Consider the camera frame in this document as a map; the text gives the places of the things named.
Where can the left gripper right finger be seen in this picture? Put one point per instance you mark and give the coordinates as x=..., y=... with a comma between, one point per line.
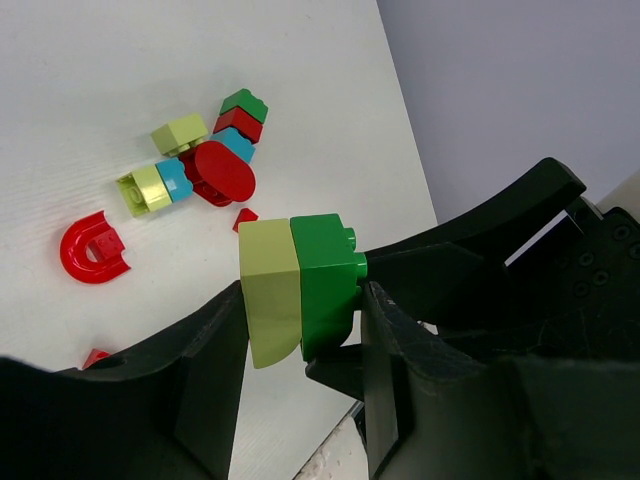
x=502, y=344

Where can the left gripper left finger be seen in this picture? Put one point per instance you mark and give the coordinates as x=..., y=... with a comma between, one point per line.
x=164, y=408

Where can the dark green lego brick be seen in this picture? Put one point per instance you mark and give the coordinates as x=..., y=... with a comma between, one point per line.
x=330, y=271

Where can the red arch lego piece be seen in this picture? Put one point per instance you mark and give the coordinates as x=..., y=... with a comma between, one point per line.
x=91, y=251

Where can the light green lego brick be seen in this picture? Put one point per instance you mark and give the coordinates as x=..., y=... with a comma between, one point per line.
x=271, y=287

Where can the small red lego brick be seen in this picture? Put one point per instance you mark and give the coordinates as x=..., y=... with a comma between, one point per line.
x=95, y=356

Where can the small red triangular lego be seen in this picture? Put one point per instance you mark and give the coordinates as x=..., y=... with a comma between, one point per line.
x=245, y=215

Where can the lego brick pile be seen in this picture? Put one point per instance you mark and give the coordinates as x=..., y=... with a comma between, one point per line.
x=214, y=164

